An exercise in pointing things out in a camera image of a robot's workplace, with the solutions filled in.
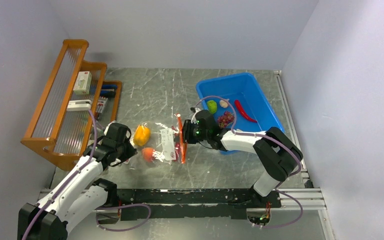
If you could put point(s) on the green fake fruit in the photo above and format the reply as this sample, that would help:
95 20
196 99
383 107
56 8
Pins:
212 106

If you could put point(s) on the fake peach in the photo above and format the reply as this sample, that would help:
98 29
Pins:
148 154

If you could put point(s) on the blue plastic bin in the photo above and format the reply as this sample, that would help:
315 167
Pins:
242 94

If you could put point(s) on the orange wooden rack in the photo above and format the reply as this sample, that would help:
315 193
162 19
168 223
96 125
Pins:
58 135

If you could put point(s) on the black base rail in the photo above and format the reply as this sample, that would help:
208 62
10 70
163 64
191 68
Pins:
193 203

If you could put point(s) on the yellow fake bell pepper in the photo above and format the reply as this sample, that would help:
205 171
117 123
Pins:
141 135

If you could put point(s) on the red fake chili pepper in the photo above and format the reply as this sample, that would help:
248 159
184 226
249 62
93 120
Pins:
242 112

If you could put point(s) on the white box with red label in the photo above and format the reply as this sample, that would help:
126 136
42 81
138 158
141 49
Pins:
83 83

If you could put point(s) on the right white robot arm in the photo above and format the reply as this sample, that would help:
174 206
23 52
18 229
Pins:
279 156

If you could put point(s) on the clear zip top bag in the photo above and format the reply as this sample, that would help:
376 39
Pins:
162 140

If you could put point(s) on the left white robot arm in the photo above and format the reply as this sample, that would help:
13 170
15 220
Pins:
81 192

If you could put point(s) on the blue marker pens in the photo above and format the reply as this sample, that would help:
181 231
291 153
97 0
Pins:
108 91

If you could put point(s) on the fake garlic bulb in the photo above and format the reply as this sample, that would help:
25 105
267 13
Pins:
224 103

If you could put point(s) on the red fake grape bunch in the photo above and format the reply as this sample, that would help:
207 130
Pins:
226 119

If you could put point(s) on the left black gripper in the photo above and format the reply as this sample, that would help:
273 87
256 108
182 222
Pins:
131 151

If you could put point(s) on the white flat device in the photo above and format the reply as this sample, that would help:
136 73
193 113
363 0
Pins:
79 105

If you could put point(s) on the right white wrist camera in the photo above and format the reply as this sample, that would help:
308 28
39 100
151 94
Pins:
194 110

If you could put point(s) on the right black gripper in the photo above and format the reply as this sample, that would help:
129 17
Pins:
186 132

